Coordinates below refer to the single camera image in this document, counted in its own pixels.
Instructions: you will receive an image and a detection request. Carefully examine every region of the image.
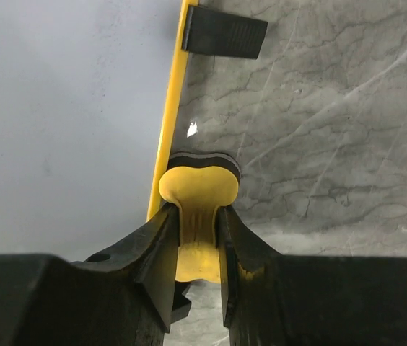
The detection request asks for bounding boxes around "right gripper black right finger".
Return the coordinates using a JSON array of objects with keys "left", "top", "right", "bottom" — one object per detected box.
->
[{"left": 217, "top": 206, "right": 407, "bottom": 345}]

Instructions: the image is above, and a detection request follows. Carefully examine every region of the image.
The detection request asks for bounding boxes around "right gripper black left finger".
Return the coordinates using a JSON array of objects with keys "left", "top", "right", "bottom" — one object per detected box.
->
[{"left": 0, "top": 203, "right": 179, "bottom": 345}]

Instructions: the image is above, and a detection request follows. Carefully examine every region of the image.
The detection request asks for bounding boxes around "yellow whiteboard eraser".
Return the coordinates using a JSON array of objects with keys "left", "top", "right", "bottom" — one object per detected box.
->
[{"left": 158, "top": 151, "right": 241, "bottom": 283}]

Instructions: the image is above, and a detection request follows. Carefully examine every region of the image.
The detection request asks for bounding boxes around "yellow framed whiteboard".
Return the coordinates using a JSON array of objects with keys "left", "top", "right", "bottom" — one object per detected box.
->
[{"left": 0, "top": 1, "right": 181, "bottom": 261}]

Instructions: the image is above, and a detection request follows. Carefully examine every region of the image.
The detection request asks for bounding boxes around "black whiteboard clip lower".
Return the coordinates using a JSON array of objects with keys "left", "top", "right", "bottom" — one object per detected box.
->
[{"left": 181, "top": 5, "right": 268, "bottom": 59}]

